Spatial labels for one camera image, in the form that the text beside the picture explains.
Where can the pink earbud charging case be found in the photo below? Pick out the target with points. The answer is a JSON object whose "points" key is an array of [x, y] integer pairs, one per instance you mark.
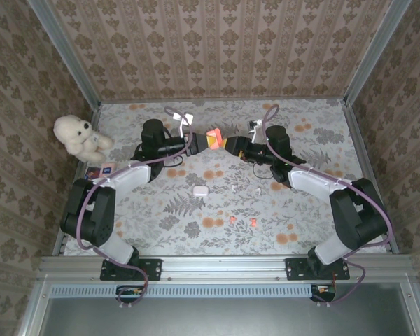
{"points": [[215, 134]]}

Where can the white earbud charging case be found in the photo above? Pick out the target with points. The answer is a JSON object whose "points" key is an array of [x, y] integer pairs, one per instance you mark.
{"points": [[200, 190]]}

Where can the left black-and-white robot arm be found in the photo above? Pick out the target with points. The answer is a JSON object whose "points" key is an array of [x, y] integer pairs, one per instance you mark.
{"points": [[91, 217]]}

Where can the right black-and-white robot arm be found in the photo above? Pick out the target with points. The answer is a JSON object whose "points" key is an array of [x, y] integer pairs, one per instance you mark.
{"points": [[357, 217]]}

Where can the dark blue card packet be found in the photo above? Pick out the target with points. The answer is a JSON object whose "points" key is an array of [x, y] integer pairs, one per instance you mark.
{"points": [[92, 174]]}

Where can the white teddy bear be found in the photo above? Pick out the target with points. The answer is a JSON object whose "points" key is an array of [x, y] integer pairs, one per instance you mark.
{"points": [[78, 136]]}

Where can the grey metal sheet panel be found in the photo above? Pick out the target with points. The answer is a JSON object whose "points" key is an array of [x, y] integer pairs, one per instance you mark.
{"points": [[224, 318]]}

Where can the aluminium table back rail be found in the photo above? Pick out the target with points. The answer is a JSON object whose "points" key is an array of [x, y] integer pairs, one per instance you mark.
{"points": [[224, 99]]}

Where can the aluminium table side rail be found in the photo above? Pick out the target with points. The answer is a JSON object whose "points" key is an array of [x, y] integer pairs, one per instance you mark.
{"points": [[358, 140], [60, 243]]}

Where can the aluminium frame corner post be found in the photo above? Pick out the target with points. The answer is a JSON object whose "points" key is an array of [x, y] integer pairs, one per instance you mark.
{"points": [[378, 52], [64, 52]]}

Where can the aluminium mounting rail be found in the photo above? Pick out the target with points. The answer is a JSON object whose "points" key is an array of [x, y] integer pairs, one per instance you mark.
{"points": [[224, 267]]}

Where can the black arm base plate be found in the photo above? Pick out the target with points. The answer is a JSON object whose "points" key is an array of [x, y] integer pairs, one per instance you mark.
{"points": [[295, 269], [150, 269]]}

